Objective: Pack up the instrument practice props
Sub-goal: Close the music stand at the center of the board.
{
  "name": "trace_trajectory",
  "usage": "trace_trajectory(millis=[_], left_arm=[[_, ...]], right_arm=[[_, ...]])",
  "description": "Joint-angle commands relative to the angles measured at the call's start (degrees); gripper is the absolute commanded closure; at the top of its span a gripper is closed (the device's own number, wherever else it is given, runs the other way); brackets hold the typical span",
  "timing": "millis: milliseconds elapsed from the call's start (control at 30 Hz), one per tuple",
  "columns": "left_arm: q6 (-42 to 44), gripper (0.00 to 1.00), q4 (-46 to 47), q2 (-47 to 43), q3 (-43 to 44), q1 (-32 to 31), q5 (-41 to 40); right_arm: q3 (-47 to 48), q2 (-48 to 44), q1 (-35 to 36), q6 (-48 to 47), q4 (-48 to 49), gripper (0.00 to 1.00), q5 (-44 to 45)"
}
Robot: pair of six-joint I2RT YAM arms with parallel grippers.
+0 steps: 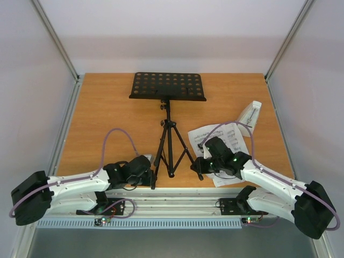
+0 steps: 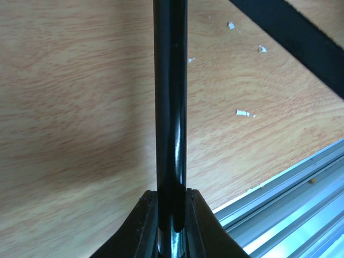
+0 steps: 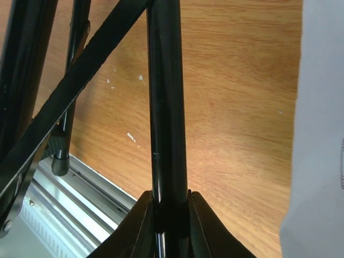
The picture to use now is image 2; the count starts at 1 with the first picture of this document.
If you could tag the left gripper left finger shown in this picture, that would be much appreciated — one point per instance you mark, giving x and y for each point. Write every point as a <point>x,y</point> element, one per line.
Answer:
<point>137,236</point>

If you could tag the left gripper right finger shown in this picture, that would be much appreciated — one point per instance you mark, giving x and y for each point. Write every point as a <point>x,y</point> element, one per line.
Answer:
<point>205,235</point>

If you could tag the black music stand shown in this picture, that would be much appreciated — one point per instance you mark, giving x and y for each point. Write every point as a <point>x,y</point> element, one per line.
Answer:
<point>293,31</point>

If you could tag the aluminium frame rail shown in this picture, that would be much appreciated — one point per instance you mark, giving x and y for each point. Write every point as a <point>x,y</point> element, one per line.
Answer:
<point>297,213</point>

